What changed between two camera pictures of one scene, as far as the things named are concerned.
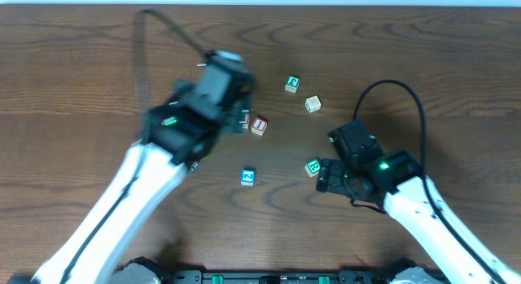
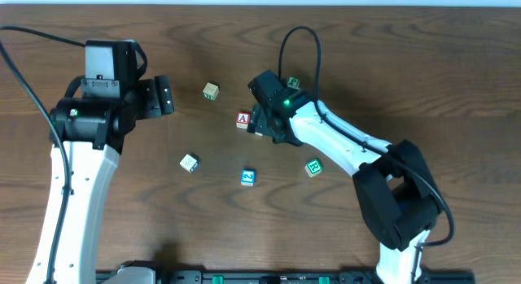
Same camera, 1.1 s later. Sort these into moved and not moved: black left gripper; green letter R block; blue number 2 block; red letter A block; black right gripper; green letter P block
Moved: black right gripper; black left gripper
Not moved: green letter P block; red letter A block; blue number 2 block; green letter R block
